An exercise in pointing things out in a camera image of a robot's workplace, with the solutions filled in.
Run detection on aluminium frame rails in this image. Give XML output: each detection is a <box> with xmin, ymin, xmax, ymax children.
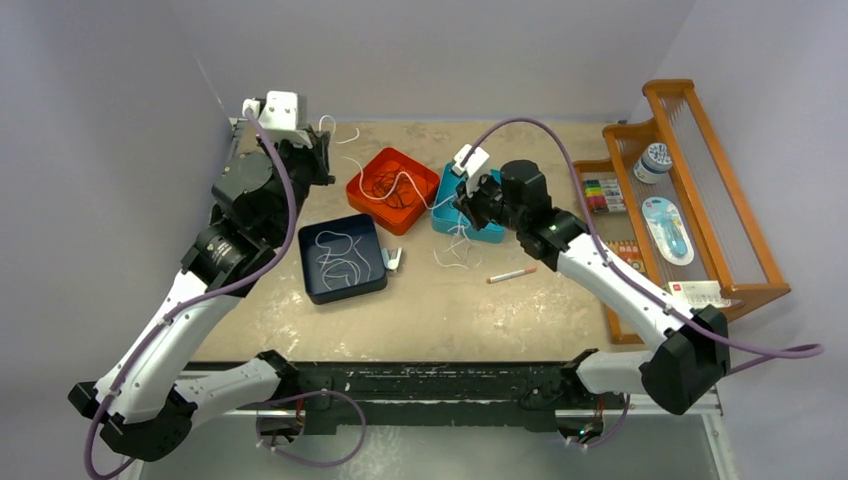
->
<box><xmin>116</xmin><ymin>390</ymin><xmax>738</xmax><ymax>480</ymax></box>

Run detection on blue blister pack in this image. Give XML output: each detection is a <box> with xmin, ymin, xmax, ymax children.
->
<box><xmin>641</xmin><ymin>196</ymin><xmax>694</xmax><ymax>266</ymax></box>

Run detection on teal plastic tray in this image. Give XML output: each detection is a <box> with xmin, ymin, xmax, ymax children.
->
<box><xmin>430</xmin><ymin>164</ymin><xmax>506</xmax><ymax>244</ymax></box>

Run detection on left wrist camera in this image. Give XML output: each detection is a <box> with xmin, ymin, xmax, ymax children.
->
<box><xmin>242</xmin><ymin>90</ymin><xmax>313</xmax><ymax>148</ymax></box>

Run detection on blue white jar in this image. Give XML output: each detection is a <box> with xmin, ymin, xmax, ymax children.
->
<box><xmin>633</xmin><ymin>142</ymin><xmax>673</xmax><ymax>185</ymax></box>

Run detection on dark blue plastic tray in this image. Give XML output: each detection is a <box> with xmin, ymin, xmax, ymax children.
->
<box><xmin>298</xmin><ymin>214</ymin><xmax>388</xmax><ymax>305</ymax></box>

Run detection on white orange marker pen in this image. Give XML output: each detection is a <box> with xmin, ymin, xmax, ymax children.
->
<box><xmin>486</xmin><ymin>267</ymin><xmax>537</xmax><ymax>284</ymax></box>

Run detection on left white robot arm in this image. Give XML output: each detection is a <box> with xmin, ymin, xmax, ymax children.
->
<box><xmin>68</xmin><ymin>126</ymin><xmax>334</xmax><ymax>462</ymax></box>

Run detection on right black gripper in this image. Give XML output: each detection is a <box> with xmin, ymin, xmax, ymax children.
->
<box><xmin>453</xmin><ymin>172</ymin><xmax>525</xmax><ymax>234</ymax></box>

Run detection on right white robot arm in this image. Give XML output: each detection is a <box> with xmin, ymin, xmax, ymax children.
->
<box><xmin>450</xmin><ymin>160</ymin><xmax>731</xmax><ymax>415</ymax></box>

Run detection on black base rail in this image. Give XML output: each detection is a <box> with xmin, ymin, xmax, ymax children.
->
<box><xmin>253</xmin><ymin>361</ymin><xmax>624</xmax><ymax>435</ymax></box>

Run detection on orange plastic tray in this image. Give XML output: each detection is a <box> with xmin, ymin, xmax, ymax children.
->
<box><xmin>345</xmin><ymin>147</ymin><xmax>441</xmax><ymax>236</ymax></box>

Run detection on coloured marker set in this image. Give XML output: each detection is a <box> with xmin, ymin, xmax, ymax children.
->
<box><xmin>582</xmin><ymin>179</ymin><xmax>627</xmax><ymax>214</ymax></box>

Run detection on tangled cable pile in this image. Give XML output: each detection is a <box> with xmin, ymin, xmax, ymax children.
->
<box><xmin>433</xmin><ymin>221</ymin><xmax>485</xmax><ymax>272</ymax></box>

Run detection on wooden shelf rack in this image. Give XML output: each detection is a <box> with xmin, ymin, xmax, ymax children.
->
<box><xmin>575</xmin><ymin>79</ymin><xmax>790</xmax><ymax>321</ymax></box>

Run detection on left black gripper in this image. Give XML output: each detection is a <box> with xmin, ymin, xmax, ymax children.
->
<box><xmin>256</xmin><ymin>123</ymin><xmax>336</xmax><ymax>242</ymax></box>

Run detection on small white stapler remover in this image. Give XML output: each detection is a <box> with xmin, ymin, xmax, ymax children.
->
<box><xmin>381</xmin><ymin>247</ymin><xmax>403</xmax><ymax>273</ymax></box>

